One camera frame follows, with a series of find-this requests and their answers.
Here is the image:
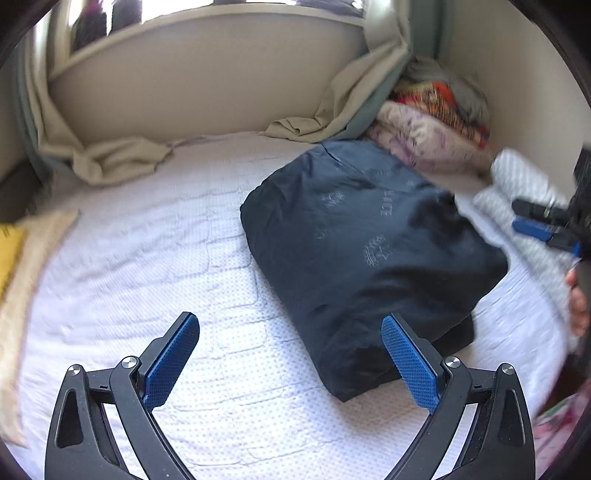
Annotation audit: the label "pink floral garment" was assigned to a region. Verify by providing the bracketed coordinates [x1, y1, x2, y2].
[531, 394, 585, 467]

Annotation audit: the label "window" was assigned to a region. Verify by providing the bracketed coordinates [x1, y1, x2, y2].
[69, 0, 370, 51]

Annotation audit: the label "black printed jacket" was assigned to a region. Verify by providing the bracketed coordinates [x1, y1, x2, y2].
[240, 140, 509, 402]

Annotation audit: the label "yellow patterned pillow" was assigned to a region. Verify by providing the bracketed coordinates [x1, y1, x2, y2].
[0, 225, 26, 301]

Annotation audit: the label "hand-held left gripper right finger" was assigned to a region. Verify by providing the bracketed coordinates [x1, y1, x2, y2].
[381, 314, 536, 480]

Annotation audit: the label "white dotted pillows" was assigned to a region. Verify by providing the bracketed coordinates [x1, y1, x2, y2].
[473, 148, 583, 278]

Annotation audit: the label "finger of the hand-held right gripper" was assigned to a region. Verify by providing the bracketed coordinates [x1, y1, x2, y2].
[512, 198, 572, 222]
[512, 218, 583, 257]

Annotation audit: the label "pale floral quilt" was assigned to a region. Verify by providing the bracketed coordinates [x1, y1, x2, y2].
[367, 100, 495, 175]

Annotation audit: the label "beige patterned blanket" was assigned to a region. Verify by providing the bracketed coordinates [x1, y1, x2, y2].
[0, 209, 80, 448]

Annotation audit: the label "grey cloth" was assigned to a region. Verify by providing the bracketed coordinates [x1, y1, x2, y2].
[406, 55, 490, 127]

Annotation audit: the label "person's right hand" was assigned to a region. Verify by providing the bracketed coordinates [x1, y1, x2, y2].
[566, 269, 591, 340]

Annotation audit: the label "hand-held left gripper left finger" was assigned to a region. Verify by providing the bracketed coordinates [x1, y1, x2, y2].
[44, 312, 200, 480]

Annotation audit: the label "orange patterned cloth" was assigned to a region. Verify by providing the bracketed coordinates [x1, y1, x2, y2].
[390, 80, 490, 148]

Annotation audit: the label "dark headboard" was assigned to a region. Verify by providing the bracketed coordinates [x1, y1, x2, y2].
[0, 164, 44, 222]

